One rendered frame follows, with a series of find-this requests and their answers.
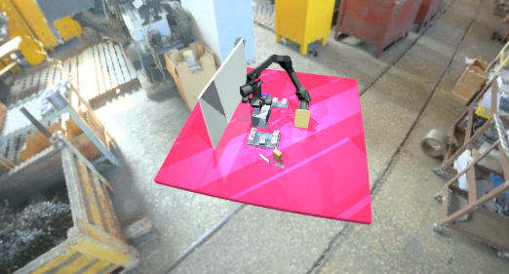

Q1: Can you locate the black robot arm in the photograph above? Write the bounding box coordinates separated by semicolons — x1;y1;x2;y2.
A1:
239;55;312;110

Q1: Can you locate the grey flat panel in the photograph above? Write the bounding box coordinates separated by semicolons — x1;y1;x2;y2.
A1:
198;38;247;150

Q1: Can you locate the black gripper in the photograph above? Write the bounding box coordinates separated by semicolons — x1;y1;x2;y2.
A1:
242;92;273;110

